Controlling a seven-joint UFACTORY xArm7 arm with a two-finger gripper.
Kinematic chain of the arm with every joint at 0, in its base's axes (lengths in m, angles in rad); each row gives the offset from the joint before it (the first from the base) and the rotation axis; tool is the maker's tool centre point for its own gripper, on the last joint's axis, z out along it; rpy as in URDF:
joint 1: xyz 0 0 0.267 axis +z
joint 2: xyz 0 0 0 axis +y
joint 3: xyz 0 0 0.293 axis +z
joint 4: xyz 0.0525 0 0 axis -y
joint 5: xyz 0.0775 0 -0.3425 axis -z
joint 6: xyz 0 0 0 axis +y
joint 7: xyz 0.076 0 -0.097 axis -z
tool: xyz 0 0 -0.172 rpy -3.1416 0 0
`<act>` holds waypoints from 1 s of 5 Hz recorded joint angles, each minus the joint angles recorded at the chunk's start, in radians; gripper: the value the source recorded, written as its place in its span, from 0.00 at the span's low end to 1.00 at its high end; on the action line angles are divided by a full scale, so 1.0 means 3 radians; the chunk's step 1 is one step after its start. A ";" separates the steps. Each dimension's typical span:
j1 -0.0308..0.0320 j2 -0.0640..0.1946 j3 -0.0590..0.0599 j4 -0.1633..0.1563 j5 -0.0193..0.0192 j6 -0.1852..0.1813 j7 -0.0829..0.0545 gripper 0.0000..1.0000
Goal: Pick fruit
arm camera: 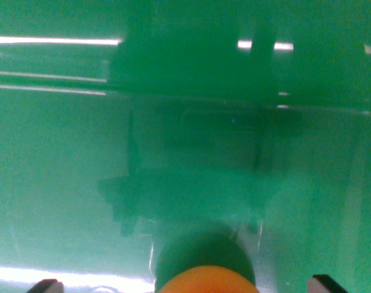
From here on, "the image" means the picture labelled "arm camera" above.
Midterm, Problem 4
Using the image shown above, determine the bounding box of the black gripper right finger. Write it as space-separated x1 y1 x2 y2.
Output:
306 273 348 293

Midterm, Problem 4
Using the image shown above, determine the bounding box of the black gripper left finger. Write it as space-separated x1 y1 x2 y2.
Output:
26 278 65 293

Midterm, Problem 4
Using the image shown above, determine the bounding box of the green plastic tray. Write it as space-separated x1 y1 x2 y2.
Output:
0 0 371 293

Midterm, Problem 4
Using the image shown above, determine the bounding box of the orange yellow apricot fruit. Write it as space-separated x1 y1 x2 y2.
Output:
157 265 261 293

